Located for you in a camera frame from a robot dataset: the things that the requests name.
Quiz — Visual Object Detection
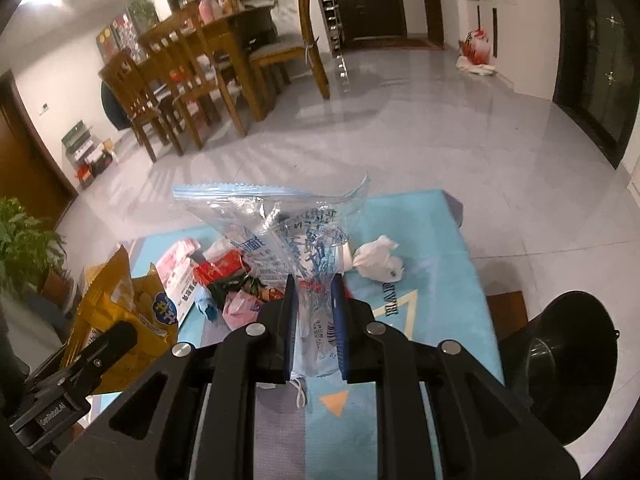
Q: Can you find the red cigarette box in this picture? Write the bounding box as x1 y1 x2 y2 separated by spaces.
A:
193 250 244 286

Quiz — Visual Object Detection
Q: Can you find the wooden dining table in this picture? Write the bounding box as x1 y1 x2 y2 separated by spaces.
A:
140 2 277 122

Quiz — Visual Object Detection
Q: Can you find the yellow snack bag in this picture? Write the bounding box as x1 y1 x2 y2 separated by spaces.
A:
62 247 178 394

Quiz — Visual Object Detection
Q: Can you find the light blue play mat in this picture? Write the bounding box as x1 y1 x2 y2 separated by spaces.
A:
89 188 506 480

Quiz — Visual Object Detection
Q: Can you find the black round trash bin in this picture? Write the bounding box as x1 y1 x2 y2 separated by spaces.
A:
499 290 620 445

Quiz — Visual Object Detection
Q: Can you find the wooden chair at table end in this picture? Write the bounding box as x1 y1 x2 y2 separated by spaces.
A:
248 0 331 110

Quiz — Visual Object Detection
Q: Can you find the wooden chair near left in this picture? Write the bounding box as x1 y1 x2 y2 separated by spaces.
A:
99 48 183 162

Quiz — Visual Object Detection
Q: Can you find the dark glass door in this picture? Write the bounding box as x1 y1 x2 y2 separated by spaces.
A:
553 0 639 167

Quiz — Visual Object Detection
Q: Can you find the crumpled white tissue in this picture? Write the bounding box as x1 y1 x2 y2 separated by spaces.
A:
352 235 404 283

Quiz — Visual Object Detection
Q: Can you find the metal step ladder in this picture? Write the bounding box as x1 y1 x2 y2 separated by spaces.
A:
321 0 349 87

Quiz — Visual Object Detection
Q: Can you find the brown wooden door left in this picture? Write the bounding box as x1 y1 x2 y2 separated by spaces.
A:
0 70 78 230

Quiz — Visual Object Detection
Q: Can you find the clear blue zip plastic bag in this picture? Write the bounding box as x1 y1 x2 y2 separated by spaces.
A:
174 178 370 377

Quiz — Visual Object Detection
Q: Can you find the wooden chair middle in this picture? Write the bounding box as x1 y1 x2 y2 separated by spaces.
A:
140 3 246 148

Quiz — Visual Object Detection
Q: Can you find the pink white printed wrapper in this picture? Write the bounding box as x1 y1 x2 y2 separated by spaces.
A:
155 238 201 325

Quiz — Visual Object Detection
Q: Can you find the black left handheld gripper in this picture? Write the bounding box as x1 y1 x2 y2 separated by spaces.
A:
1 321 137 466

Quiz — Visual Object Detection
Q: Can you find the crumpled pink wrapper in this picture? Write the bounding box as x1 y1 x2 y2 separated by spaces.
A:
222 290 262 330

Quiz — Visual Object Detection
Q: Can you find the red white bag on floor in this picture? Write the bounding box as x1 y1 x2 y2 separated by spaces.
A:
456 28 496 76

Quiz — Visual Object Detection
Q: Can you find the blue crumpled wrapper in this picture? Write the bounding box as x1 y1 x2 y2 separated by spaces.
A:
194 285 219 322

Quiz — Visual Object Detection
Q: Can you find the stack of boxes by wall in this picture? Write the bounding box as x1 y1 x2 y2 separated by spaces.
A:
61 120 115 190

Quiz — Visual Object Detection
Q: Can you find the white wall cabinet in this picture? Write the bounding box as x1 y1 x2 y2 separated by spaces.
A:
461 0 561 100

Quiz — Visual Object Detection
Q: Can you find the green potted plant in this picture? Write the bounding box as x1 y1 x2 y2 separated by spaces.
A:
1 196 66 297

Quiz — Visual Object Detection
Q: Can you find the brown wooden board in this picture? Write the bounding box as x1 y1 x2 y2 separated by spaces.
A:
486 290 528 341

